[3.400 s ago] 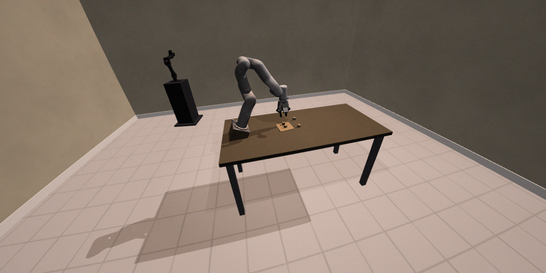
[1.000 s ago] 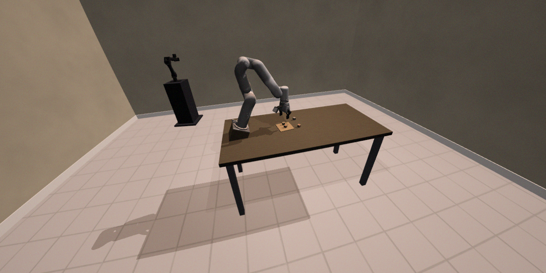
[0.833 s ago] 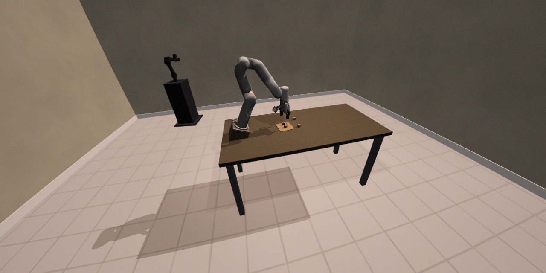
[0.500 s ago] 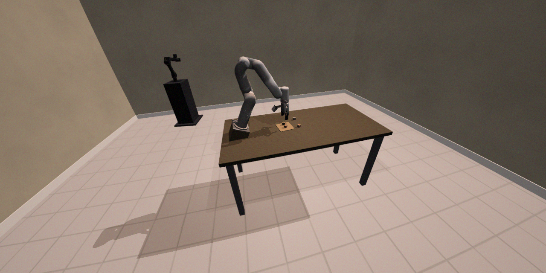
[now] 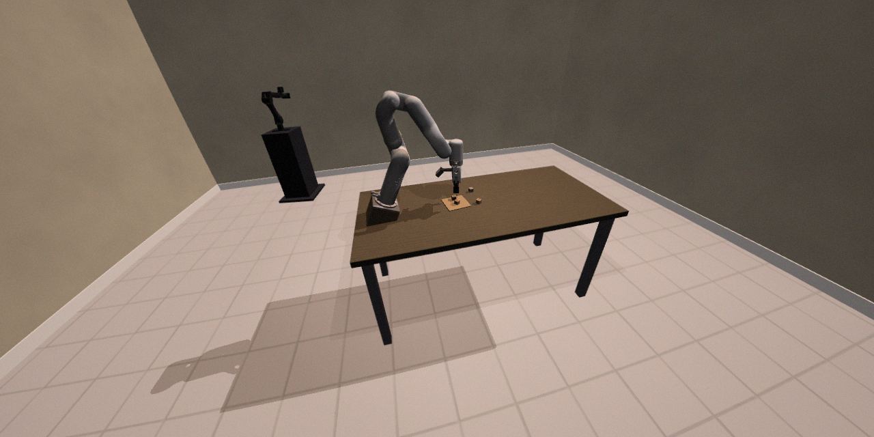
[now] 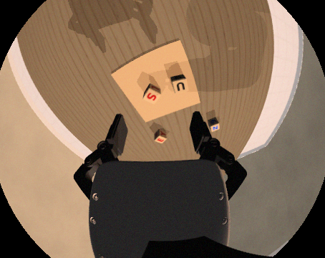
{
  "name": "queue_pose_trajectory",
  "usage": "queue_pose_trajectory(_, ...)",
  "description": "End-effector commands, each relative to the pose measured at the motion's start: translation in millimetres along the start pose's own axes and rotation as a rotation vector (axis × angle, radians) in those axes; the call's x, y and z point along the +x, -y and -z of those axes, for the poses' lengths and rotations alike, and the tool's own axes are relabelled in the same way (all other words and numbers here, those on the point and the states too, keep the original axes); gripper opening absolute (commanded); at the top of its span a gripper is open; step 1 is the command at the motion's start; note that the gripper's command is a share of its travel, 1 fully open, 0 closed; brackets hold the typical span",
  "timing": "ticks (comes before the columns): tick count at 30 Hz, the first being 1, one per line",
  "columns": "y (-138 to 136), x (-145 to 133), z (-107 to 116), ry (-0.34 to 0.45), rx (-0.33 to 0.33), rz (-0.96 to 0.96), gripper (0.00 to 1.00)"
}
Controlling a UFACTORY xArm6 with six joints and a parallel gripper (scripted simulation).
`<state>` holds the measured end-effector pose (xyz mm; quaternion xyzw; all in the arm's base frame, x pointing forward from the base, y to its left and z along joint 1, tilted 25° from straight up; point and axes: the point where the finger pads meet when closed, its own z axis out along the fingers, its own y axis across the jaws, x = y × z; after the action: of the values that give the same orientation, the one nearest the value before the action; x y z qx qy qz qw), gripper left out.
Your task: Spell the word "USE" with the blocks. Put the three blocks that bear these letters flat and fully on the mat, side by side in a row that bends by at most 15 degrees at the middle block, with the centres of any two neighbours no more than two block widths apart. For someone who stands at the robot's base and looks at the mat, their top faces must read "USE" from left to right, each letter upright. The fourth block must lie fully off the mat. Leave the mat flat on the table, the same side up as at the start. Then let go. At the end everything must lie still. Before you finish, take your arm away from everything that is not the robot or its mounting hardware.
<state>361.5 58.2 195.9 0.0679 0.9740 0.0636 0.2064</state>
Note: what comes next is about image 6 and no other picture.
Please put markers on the tan block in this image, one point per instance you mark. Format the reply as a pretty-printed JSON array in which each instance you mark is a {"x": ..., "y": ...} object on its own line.
[
  {"x": 160, "y": 136},
  {"x": 152, "y": 93},
  {"x": 179, "y": 83},
  {"x": 213, "y": 124}
]

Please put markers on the tan flat mat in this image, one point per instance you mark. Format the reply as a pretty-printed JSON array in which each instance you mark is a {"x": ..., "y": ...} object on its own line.
[{"x": 156, "y": 68}]

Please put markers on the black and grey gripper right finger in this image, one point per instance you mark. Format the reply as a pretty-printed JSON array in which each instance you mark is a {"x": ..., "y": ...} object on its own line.
[{"x": 209, "y": 148}]

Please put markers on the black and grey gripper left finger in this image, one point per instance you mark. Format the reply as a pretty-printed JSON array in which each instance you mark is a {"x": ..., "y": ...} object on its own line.
[{"x": 107, "y": 150}]

